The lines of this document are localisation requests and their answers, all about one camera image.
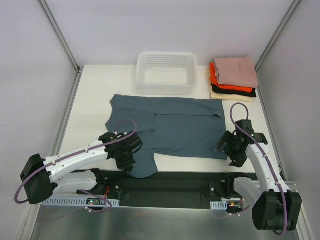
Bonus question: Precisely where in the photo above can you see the blue-grey t shirt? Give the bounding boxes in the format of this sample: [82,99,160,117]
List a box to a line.
[105,94,227,178]

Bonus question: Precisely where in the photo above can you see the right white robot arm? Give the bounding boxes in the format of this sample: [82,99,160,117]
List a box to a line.
[215,119,302,235]

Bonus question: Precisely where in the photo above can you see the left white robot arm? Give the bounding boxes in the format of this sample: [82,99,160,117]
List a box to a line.
[14,131,143,205]

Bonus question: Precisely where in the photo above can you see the cream folded t shirt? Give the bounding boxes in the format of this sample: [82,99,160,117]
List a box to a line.
[205,68,254,103]

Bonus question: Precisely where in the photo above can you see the black folded t shirt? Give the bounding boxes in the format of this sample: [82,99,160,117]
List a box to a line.
[211,84,257,98]

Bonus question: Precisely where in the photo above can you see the orange folded t shirt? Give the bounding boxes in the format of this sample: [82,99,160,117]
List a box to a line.
[209,62,253,93]

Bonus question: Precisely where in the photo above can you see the pink folded t shirt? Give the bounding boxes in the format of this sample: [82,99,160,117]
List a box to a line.
[214,56,259,88]

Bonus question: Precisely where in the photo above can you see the white plastic basket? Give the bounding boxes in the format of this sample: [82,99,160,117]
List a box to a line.
[135,52,198,96]

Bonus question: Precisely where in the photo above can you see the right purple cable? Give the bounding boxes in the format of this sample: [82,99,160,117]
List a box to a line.
[215,102,288,236]

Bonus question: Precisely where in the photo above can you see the purple cable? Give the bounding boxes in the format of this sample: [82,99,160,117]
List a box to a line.
[14,118,138,214]
[215,102,288,236]

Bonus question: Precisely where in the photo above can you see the right slotted cable duct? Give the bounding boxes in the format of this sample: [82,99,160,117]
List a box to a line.
[210,200,228,211]

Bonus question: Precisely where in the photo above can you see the slotted cable duct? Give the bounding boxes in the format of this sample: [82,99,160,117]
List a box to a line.
[42,196,120,208]
[210,200,228,211]

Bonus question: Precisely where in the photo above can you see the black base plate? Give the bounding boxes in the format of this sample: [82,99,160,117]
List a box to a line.
[53,168,258,209]

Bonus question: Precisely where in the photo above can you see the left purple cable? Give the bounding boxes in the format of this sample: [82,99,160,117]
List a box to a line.
[14,118,138,214]

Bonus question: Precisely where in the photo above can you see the aluminium front rail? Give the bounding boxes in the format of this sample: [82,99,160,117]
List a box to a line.
[281,181,299,193]

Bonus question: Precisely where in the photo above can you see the left slotted cable duct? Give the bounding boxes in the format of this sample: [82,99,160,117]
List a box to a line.
[42,196,120,208]

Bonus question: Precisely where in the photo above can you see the right aluminium frame post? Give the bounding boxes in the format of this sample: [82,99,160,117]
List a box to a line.
[255,0,303,73]

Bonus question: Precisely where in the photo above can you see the aluminium frame post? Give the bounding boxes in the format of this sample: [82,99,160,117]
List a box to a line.
[255,0,303,73]
[37,0,81,73]

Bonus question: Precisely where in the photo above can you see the left aluminium frame post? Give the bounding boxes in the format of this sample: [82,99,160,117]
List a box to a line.
[37,0,81,73]

